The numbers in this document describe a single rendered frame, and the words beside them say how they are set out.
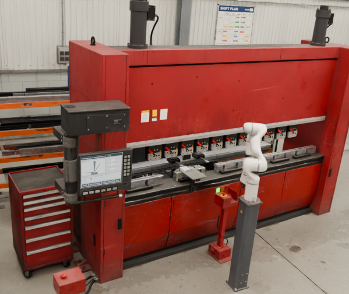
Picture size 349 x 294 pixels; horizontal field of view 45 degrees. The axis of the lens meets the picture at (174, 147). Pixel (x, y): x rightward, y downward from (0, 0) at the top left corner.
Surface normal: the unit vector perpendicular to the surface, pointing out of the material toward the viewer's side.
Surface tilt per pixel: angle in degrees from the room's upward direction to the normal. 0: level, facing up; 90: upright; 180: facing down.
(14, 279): 0
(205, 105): 90
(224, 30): 90
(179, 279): 0
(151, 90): 90
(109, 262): 90
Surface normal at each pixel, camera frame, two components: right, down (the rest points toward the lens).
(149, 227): 0.52, 0.34
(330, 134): -0.85, 0.13
